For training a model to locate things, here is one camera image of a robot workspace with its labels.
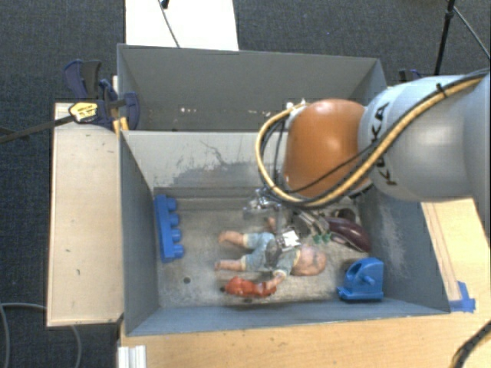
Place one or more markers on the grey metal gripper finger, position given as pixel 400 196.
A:
pixel 274 254

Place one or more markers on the baby doll in blue clothes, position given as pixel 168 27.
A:
pixel 307 261

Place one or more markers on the red toy figure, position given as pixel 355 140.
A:
pixel 245 288

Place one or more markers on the dark purple toy eggplant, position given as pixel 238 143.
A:
pixel 354 234

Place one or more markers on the blue toy cash register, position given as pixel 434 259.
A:
pixel 364 280

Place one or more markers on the blue studded toy block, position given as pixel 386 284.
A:
pixel 167 232

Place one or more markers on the grey metal bin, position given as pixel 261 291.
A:
pixel 199 90

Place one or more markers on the pale wood flat board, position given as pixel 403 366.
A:
pixel 84 221

